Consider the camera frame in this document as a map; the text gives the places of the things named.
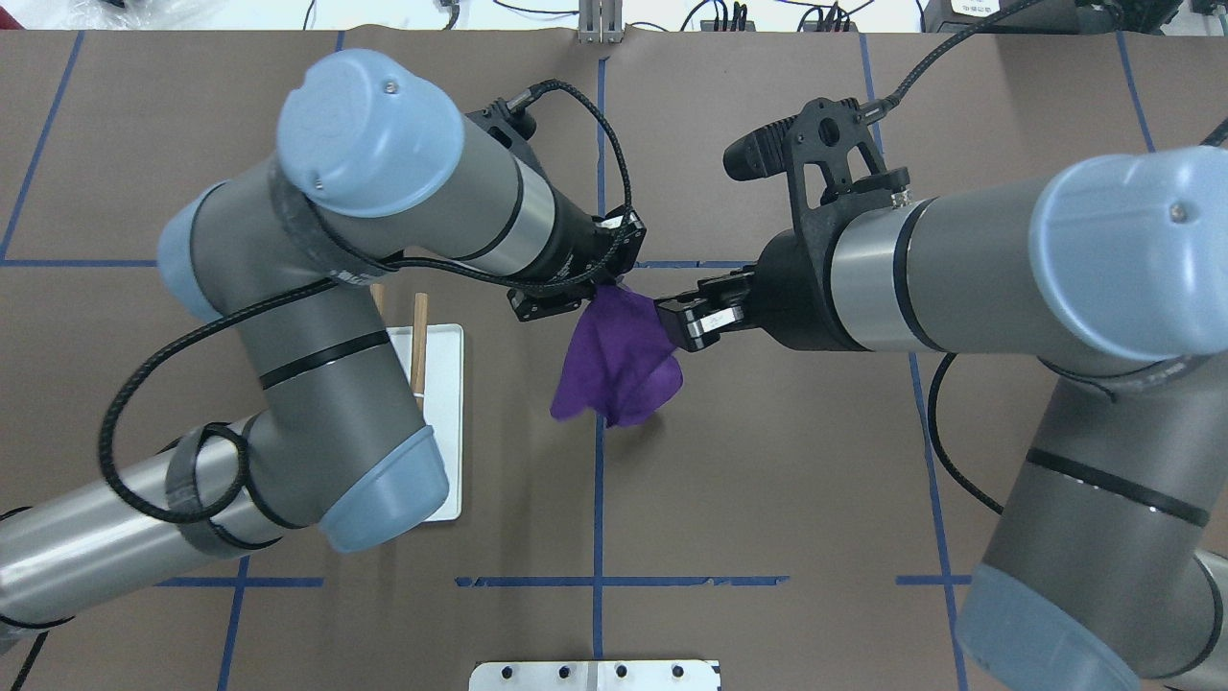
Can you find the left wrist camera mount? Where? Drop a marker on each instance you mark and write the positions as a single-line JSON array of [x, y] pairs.
[[511, 128]]

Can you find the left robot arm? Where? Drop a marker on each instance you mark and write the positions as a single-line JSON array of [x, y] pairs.
[[375, 170]]

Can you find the right wooden rack bar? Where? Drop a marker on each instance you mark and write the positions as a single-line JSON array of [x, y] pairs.
[[421, 303]]

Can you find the white metal mounting plate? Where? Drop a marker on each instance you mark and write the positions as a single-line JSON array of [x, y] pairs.
[[645, 674]]

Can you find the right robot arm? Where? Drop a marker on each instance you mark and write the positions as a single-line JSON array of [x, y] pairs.
[[1112, 274]]

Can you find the purple towel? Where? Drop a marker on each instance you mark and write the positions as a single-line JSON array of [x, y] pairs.
[[620, 362]]

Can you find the black power strip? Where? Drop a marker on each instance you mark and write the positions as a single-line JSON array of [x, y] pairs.
[[785, 17]]

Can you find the black electronics box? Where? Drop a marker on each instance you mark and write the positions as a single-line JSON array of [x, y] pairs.
[[1052, 17]]

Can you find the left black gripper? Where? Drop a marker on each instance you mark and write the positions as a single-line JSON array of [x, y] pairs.
[[577, 240]]

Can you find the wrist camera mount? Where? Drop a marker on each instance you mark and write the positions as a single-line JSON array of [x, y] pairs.
[[836, 138], [511, 128]]

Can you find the white towel rack base tray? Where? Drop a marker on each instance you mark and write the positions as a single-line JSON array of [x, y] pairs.
[[444, 407]]

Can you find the grey aluminium profile post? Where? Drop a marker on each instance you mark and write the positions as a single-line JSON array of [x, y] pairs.
[[601, 22]]

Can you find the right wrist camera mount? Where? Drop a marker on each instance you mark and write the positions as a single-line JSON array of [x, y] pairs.
[[836, 138]]

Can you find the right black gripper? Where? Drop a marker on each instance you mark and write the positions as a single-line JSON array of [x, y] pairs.
[[792, 296]]

